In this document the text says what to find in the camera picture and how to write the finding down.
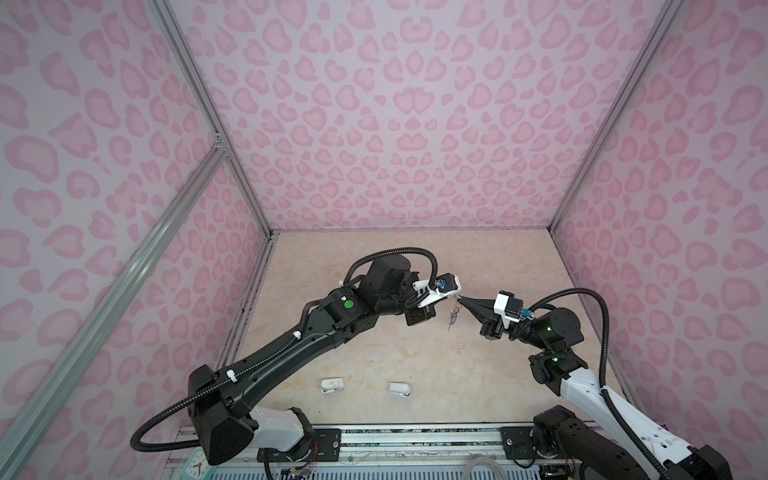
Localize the right white key tag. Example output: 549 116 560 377
387 382 412 397

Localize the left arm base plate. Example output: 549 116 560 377
257 428 342 463

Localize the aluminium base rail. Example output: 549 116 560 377
157 421 661 480

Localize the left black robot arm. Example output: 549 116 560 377
188 248 460 466

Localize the diagonal aluminium frame bar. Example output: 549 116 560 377
1 146 229 479

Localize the silver carabiner keyring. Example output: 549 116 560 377
448 303 462 331

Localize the small green clock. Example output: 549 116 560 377
181 452 213 480

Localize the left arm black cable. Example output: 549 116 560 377
129 246 439 454

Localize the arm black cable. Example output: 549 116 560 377
129 246 439 454
527 287 673 480

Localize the white key tag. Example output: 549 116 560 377
320 377 345 395
387 382 412 397

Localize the left white key tag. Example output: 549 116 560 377
320 377 345 395

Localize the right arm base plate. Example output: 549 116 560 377
499 425 539 465

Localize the clear plastic tube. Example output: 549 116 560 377
461 456 508 480

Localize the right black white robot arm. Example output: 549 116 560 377
458 288 732 479

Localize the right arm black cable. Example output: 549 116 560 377
527 287 673 480

